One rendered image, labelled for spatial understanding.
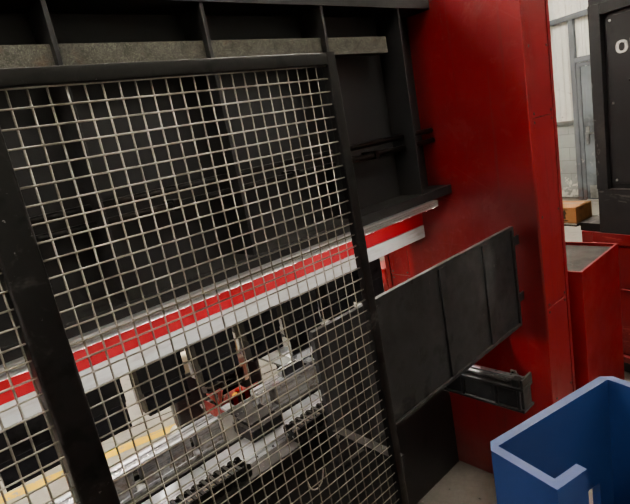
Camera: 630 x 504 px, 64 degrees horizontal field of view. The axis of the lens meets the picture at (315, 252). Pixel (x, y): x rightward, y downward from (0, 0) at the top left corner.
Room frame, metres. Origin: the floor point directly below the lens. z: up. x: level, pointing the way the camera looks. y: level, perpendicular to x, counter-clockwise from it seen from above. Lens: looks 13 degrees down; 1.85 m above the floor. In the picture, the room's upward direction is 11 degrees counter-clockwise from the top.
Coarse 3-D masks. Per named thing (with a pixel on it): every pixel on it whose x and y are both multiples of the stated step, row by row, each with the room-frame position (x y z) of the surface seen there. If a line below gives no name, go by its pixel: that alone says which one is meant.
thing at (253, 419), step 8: (224, 408) 1.56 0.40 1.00; (264, 408) 1.46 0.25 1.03; (240, 416) 1.44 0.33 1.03; (256, 416) 1.42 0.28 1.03; (264, 416) 1.41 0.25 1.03; (272, 416) 1.42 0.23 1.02; (280, 416) 1.43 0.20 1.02; (240, 424) 1.41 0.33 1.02; (264, 424) 1.39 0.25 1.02; (280, 424) 1.42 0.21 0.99; (240, 432) 1.41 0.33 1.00; (248, 432) 1.37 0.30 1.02; (256, 432) 1.36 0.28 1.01; (256, 440) 1.36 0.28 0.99
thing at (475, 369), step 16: (480, 368) 1.77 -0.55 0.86; (464, 384) 1.79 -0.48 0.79; (480, 384) 1.74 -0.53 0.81; (496, 384) 1.67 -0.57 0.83; (512, 384) 1.63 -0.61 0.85; (528, 384) 1.63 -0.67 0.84; (480, 400) 1.73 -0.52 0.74; (496, 400) 1.68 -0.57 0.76; (512, 400) 1.64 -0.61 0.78; (528, 400) 1.63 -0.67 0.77
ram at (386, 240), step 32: (416, 224) 2.35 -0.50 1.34; (320, 256) 1.94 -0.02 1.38; (352, 256) 2.05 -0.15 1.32; (256, 288) 1.73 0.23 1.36; (288, 288) 1.82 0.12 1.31; (160, 320) 1.49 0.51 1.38; (192, 320) 1.56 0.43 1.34; (224, 320) 1.63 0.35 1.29; (128, 352) 1.41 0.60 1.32; (160, 352) 1.47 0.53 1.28; (0, 384) 1.20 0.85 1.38; (32, 384) 1.25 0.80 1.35; (0, 416) 1.19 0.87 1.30
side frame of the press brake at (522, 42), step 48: (432, 0) 2.23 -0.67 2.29; (480, 0) 2.07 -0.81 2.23; (528, 0) 2.01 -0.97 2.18; (432, 48) 2.25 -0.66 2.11; (480, 48) 2.09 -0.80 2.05; (528, 48) 1.99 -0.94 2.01; (432, 96) 2.28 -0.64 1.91; (480, 96) 2.10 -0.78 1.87; (528, 96) 1.96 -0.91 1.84; (432, 144) 2.30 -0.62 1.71; (480, 144) 2.12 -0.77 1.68; (528, 144) 1.97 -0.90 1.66; (480, 192) 2.14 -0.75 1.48; (528, 192) 1.98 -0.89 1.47; (432, 240) 2.36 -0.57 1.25; (480, 240) 2.16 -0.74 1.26; (528, 240) 1.99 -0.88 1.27; (528, 288) 2.01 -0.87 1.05; (528, 336) 2.02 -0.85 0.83; (480, 432) 2.25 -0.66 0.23
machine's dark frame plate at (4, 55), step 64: (0, 0) 1.24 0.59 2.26; (64, 0) 1.32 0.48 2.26; (128, 0) 1.41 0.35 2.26; (192, 0) 1.52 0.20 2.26; (256, 0) 1.66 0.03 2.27; (320, 0) 1.84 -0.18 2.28; (384, 0) 2.06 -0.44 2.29; (0, 64) 1.21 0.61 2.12; (64, 64) 1.30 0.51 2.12; (384, 64) 2.19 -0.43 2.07; (64, 128) 1.33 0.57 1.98; (128, 128) 1.47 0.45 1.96; (192, 128) 1.60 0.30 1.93; (256, 128) 1.75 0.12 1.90; (320, 128) 1.92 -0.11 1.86; (384, 128) 2.18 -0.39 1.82; (64, 192) 1.33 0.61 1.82; (128, 192) 1.44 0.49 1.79; (320, 192) 1.90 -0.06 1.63; (384, 192) 2.14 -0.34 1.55; (448, 192) 2.23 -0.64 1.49; (128, 256) 1.41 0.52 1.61; (192, 256) 1.53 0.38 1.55; (256, 256) 1.54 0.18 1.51; (0, 320) 1.19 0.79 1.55; (64, 320) 1.20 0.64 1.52
